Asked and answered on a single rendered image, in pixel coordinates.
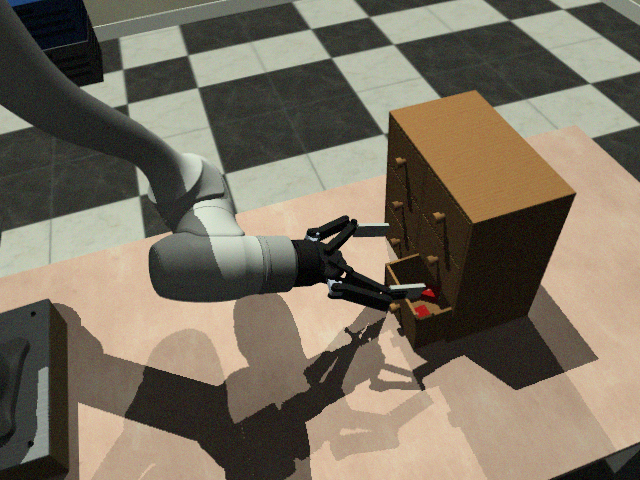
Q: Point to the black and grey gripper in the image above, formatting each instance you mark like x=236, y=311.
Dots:
x=323, y=263

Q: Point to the small red block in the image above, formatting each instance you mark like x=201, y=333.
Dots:
x=421, y=311
x=431, y=293

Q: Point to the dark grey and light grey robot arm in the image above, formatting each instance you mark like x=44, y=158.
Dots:
x=208, y=258

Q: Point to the brown wooden chest of drawers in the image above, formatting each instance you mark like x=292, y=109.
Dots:
x=516, y=202

